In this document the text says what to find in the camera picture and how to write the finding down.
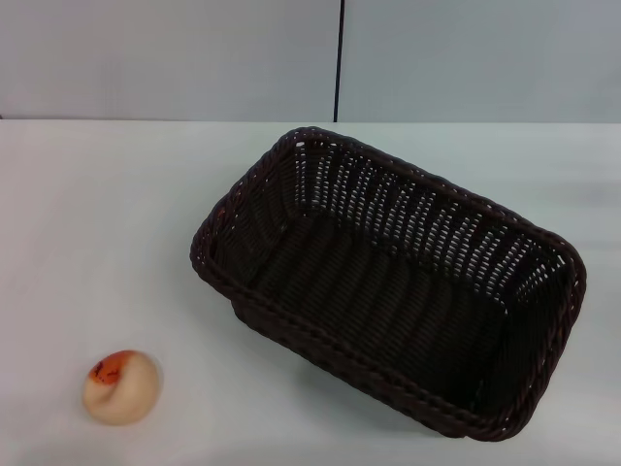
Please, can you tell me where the dark brown woven basket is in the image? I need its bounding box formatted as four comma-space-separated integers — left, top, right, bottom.
190, 126, 588, 442

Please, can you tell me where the peach with red blush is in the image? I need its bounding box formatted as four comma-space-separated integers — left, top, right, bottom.
82, 349, 163, 427

